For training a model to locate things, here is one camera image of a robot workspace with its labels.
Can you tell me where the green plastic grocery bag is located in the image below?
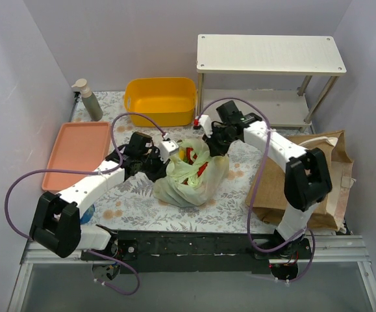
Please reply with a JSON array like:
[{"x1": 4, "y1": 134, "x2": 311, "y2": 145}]
[{"x1": 153, "y1": 138, "x2": 229, "y2": 207}]

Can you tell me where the red chili pepper toy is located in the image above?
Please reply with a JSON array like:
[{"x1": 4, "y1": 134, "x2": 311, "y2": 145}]
[{"x1": 185, "y1": 148, "x2": 208, "y2": 177}]

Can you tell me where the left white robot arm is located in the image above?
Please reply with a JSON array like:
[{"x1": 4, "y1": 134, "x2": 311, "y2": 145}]
[{"x1": 29, "y1": 132, "x2": 179, "y2": 260}]

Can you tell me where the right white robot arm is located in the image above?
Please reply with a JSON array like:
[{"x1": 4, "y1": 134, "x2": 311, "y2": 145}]
[{"x1": 193, "y1": 97, "x2": 332, "y2": 259}]

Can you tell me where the yellow fruit toy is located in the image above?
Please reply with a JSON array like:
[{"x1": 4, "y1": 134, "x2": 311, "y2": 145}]
[{"x1": 179, "y1": 149, "x2": 186, "y2": 162}]

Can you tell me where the yellow plastic basket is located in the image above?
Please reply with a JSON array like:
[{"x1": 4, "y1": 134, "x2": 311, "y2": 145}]
[{"x1": 123, "y1": 77, "x2": 197, "y2": 127}]

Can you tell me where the pink plastic tray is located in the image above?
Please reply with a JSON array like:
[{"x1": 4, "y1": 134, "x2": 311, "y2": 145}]
[{"x1": 41, "y1": 121, "x2": 114, "y2": 192}]

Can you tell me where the white blue tape roll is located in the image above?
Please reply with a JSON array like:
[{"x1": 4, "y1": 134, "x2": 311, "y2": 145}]
[{"x1": 80, "y1": 204, "x2": 95, "y2": 224}]

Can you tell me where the brown jute tote bag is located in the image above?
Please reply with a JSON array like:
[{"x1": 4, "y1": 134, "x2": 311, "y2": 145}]
[{"x1": 253, "y1": 130, "x2": 355, "y2": 231}]

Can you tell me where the grey pump soap bottle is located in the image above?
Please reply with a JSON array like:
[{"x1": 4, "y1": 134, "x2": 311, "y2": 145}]
[{"x1": 71, "y1": 79, "x2": 103, "y2": 122}]

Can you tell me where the white two-tier shelf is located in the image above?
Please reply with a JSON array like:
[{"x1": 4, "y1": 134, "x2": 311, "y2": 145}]
[{"x1": 195, "y1": 34, "x2": 347, "y2": 131}]

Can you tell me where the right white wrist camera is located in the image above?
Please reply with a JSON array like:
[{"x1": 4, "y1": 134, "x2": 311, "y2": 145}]
[{"x1": 193, "y1": 114, "x2": 213, "y2": 138}]

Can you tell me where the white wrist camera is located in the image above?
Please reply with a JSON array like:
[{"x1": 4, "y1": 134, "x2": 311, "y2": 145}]
[
  {"x1": 193, "y1": 114, "x2": 213, "y2": 138},
  {"x1": 158, "y1": 140, "x2": 179, "y2": 163}
]

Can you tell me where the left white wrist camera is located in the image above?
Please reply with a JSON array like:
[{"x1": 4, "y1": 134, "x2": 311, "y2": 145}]
[{"x1": 158, "y1": 140, "x2": 179, "y2": 163}]

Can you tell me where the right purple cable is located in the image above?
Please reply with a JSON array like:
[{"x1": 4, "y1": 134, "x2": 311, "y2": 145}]
[{"x1": 194, "y1": 97, "x2": 316, "y2": 283}]

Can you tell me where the purple cable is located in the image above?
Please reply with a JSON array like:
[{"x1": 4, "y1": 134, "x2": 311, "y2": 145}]
[
  {"x1": 4, "y1": 112, "x2": 172, "y2": 296},
  {"x1": 194, "y1": 97, "x2": 316, "y2": 283}
]

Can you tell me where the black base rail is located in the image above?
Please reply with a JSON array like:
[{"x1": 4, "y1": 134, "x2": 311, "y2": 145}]
[{"x1": 21, "y1": 228, "x2": 371, "y2": 283}]

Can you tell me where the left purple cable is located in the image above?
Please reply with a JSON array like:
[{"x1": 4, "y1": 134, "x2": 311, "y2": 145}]
[{"x1": 4, "y1": 112, "x2": 172, "y2": 296}]

